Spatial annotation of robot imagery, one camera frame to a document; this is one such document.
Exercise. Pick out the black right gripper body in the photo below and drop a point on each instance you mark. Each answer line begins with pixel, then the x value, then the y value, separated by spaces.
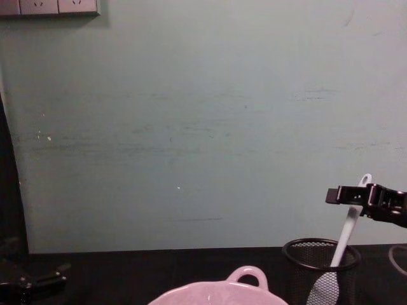
pixel 394 206

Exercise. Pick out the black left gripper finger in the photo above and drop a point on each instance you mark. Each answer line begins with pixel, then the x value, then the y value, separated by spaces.
pixel 44 279

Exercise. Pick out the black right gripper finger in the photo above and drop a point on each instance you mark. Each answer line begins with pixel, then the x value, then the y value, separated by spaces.
pixel 345 193

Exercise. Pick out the white plastic rice spoon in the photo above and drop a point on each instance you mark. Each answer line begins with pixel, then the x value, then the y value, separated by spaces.
pixel 342 239

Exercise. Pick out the black table cloth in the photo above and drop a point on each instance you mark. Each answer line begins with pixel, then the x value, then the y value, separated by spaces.
pixel 127 276

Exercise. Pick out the black mesh pen cup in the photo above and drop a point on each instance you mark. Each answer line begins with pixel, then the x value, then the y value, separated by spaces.
pixel 305 279

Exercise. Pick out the white wall socket panel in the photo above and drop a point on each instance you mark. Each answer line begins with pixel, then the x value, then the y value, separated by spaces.
pixel 47 6

